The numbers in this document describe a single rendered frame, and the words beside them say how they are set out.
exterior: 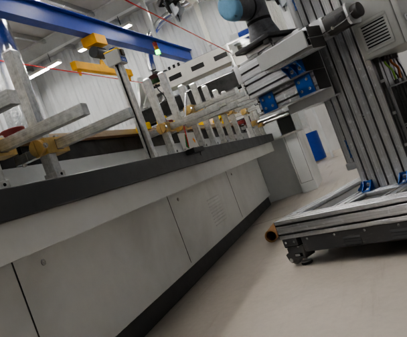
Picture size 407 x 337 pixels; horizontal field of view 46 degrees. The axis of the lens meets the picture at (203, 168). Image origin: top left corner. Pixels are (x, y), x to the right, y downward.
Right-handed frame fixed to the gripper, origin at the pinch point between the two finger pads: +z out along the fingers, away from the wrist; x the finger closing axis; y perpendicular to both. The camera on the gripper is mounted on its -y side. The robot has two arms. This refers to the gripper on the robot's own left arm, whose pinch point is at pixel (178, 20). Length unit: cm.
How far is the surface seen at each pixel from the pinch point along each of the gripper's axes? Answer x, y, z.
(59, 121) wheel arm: -109, 65, 51
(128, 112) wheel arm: -84, 58, 51
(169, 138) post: -18, -17, 53
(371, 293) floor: -32, 76, 132
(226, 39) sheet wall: 692, -616, -205
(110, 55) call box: -42.6, -3.6, 11.7
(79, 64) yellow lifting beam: 189, -435, -133
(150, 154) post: -41, -4, 59
